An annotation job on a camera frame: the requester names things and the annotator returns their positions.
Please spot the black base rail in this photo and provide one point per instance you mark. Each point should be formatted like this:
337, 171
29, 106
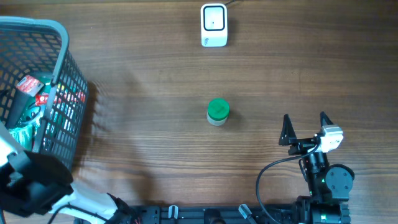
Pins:
277, 213

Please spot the green gloves package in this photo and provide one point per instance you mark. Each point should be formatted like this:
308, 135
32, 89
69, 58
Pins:
32, 114

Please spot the teal wet wipes pack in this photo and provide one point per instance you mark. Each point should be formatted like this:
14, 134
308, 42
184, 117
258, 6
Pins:
24, 136

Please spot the green lid plastic jar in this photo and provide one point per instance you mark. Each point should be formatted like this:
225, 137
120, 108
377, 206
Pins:
217, 111

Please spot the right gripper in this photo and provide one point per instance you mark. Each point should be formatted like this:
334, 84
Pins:
288, 137

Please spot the grey plastic mesh basket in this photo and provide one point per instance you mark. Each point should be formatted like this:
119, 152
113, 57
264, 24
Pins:
39, 45

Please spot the red Nescafe stick sachet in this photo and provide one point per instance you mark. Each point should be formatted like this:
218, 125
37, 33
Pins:
42, 99

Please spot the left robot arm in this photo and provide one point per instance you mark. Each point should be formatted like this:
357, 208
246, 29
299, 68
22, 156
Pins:
34, 183

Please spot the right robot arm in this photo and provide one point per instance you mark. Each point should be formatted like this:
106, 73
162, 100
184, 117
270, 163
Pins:
329, 185

